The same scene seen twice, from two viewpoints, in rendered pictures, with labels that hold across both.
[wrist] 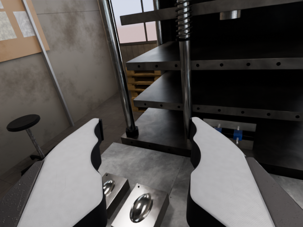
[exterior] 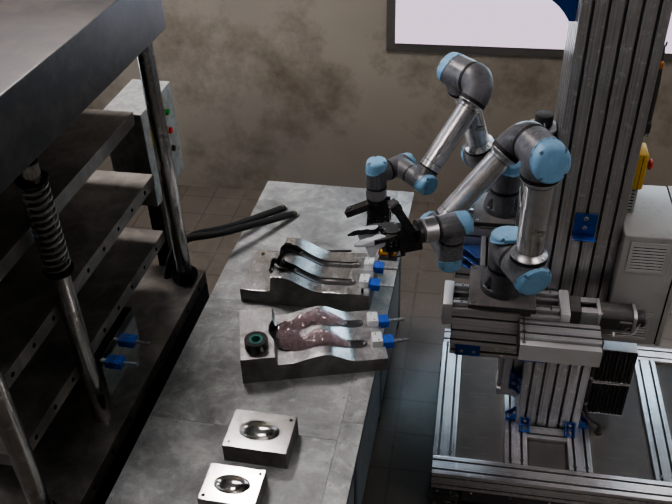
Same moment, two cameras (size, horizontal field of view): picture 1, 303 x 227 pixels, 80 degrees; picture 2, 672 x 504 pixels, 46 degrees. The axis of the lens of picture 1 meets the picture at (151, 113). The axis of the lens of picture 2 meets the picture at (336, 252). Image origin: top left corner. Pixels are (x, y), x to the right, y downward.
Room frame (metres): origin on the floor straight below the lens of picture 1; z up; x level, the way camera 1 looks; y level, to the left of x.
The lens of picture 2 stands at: (0.69, 1.75, 2.75)
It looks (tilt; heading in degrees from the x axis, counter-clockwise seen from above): 36 degrees down; 253
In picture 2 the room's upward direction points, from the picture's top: 2 degrees counter-clockwise
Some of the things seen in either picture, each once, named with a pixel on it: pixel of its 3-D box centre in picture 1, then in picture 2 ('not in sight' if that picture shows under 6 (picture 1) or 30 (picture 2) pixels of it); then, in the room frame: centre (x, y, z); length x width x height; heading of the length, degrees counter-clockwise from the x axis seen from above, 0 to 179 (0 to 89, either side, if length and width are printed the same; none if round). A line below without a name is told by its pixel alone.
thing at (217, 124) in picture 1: (231, 113); (55, 343); (1.05, -0.53, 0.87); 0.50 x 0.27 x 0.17; 151
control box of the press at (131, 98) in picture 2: not in sight; (166, 251); (0.59, -1.15, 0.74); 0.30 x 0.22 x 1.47; 61
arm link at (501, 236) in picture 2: not in sight; (508, 248); (-0.46, -0.10, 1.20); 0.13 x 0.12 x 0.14; 88
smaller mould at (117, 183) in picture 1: (107, 193); (233, 490); (0.58, 0.25, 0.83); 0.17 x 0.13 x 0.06; 151
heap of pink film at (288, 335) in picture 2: not in sight; (312, 328); (0.18, -0.27, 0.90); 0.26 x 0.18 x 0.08; 168
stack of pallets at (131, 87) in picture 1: (167, 83); not in sight; (3.12, -0.35, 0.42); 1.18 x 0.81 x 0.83; 62
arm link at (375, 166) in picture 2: not in sight; (377, 173); (-0.16, -0.54, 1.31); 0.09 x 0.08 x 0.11; 15
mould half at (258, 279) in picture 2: not in sight; (310, 272); (0.09, -0.62, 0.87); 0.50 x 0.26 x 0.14; 151
